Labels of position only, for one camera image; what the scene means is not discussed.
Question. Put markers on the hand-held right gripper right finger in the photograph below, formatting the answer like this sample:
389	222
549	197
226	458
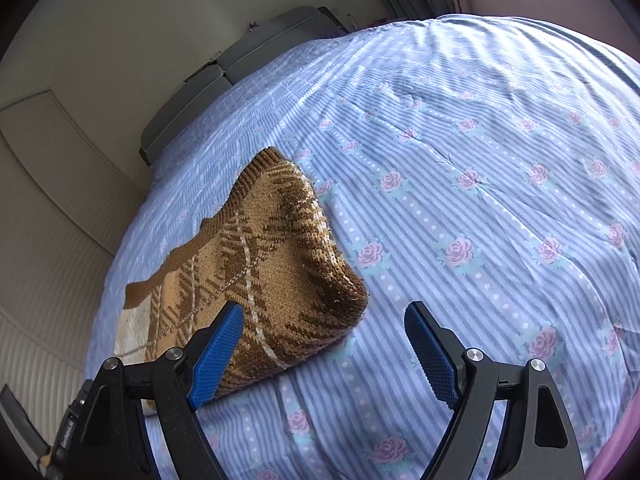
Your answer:
435	360

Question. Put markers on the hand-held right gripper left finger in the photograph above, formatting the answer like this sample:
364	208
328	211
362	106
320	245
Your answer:
215	355

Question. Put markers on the brown and cream plaid sweater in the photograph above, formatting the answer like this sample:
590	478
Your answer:
280	270

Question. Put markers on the blue floral striped quilt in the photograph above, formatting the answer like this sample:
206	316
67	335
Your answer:
475	160

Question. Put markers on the purple bed sheet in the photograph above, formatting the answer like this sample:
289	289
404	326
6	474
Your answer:
620	455

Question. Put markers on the white slatted wardrobe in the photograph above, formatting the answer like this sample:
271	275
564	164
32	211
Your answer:
50	210

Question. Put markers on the grey headboard cushion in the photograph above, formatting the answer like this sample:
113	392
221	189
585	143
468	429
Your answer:
280	40
180	115

